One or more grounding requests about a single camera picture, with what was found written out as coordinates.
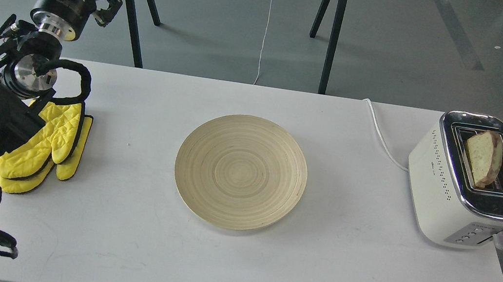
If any slice of white bread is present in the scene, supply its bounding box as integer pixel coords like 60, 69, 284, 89
465, 130, 503, 189

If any cream white toaster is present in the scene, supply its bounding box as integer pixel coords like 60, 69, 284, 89
408, 111, 503, 250

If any yellow oven mitt top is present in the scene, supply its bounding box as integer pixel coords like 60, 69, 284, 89
0, 102, 85, 181

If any round bamboo plate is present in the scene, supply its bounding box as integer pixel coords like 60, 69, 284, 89
174, 114, 308, 231

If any white toaster power cable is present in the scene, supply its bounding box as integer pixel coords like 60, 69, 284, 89
353, 97, 418, 173

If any thin white hanging cable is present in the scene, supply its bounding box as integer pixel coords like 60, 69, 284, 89
252, 0, 274, 86

